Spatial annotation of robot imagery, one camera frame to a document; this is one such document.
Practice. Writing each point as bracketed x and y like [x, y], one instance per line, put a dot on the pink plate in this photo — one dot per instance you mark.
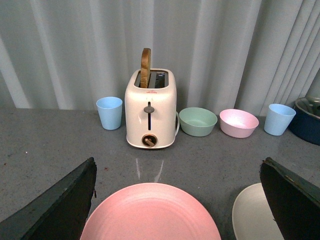
[150, 211]

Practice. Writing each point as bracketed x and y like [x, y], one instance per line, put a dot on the glass pot lid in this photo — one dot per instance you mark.
[309, 105]

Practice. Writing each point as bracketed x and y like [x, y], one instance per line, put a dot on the cream white toaster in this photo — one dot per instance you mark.
[151, 113]

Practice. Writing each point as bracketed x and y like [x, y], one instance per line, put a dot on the cream white plate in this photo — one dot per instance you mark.
[252, 218]

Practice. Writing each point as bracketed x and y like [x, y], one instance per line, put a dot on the dark blue saucepan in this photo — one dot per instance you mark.
[305, 127]

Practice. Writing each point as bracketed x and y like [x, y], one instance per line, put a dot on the light blue cup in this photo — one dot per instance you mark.
[110, 112]
[278, 118]

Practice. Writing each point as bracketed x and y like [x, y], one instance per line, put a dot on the pink bowl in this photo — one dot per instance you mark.
[237, 123]

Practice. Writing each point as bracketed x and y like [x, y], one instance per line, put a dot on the light blue cup left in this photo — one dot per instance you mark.
[110, 112]

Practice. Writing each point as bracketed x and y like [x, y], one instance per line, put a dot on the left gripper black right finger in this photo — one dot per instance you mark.
[294, 201]

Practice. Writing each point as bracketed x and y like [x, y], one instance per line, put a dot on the toasted bread slice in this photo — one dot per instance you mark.
[145, 67]

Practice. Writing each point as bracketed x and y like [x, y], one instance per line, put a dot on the grey curtain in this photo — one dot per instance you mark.
[224, 54]

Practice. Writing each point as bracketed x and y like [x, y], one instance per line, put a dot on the green bowl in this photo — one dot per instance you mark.
[197, 122]

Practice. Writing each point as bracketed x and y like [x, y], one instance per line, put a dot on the light blue cup right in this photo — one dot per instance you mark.
[278, 118]

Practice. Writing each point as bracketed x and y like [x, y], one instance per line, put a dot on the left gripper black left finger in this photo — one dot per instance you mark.
[59, 213]

